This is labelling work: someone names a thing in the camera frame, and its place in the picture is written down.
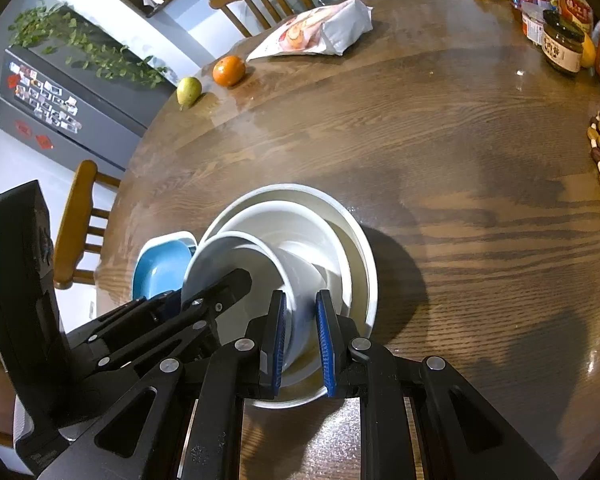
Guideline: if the blue square plate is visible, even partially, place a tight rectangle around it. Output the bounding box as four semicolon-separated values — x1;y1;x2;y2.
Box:
132;241;193;306

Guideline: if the white blue-patterned square plate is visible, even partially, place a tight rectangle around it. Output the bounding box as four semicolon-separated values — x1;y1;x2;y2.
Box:
130;230;199;311

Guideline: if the trailing green plant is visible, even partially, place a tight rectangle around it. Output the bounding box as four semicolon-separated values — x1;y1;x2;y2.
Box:
7;2;171;91

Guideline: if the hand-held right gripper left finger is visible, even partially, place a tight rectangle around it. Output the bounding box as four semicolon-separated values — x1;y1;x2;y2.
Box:
40;290;287;480

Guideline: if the grey refrigerator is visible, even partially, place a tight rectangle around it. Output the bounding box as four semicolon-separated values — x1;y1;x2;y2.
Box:
0;10;178;173

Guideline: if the small white-label jar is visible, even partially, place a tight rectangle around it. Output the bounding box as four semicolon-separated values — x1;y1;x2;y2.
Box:
521;0;556;46

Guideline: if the green pear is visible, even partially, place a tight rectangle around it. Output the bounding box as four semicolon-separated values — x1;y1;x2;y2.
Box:
176;76;202;111

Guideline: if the white red snack bag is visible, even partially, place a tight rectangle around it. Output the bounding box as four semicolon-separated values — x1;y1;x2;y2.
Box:
245;0;374;61

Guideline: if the white straight-sided bowl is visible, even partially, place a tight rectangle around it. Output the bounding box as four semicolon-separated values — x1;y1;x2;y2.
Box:
207;201;353;346

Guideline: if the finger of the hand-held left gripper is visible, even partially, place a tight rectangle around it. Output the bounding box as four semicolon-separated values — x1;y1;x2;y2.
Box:
95;268;253;368
75;290;182;346

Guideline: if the cluster of fridge magnets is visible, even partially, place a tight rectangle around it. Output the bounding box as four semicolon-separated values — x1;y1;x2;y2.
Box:
7;62;81;133

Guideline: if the large white bowl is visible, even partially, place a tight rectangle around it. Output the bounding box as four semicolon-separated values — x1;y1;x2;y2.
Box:
197;183;378;408

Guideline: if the brown sauce jar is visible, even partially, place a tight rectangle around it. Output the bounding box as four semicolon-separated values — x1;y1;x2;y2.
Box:
541;8;586;77

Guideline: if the orange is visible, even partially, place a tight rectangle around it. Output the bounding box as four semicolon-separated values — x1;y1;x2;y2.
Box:
212;56;246;87

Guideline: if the small white bowl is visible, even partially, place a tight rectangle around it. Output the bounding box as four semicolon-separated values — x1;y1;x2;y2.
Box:
181;231;326;387

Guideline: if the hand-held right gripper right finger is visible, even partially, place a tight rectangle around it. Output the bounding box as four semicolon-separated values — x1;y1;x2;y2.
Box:
315;289;561;480

